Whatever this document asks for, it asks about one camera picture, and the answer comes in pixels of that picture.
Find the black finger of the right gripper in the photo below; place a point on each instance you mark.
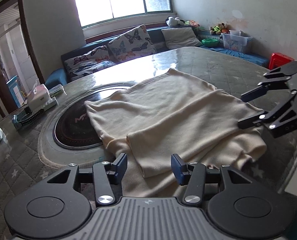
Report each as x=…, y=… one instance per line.
x=276, y=79
x=281, y=120

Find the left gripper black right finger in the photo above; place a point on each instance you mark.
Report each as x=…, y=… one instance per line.
x=235, y=203

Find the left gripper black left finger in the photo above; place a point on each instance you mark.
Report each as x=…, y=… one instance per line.
x=54, y=207

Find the cream knit garment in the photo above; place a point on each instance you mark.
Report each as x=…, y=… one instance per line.
x=173, y=113

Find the red plastic stool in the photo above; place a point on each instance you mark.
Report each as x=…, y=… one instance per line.
x=278, y=59

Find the clear plastic storage box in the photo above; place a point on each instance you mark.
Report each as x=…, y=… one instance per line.
x=241, y=44

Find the colourful plush toys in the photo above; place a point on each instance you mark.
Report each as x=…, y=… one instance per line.
x=219, y=29

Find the green bowl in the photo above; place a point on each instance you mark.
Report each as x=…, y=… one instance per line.
x=210, y=42

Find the round black induction cooktop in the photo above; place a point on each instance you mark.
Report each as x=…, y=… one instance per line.
x=73, y=129

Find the white pink box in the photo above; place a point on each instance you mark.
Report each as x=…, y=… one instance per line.
x=38, y=97

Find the plain grey cushion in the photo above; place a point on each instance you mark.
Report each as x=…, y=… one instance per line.
x=180, y=37

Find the small green packet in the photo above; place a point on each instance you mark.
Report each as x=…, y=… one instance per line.
x=58, y=89

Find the black white plush toy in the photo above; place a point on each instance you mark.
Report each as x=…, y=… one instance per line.
x=174, y=22

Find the blue white carton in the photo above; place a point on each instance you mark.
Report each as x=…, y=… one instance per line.
x=16, y=92

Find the butterfly pillow lying flat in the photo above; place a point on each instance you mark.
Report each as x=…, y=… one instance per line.
x=93, y=61

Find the butterfly pillow standing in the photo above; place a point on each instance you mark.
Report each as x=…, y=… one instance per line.
x=132, y=44

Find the blue black strap device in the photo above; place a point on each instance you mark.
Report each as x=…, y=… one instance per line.
x=28, y=116

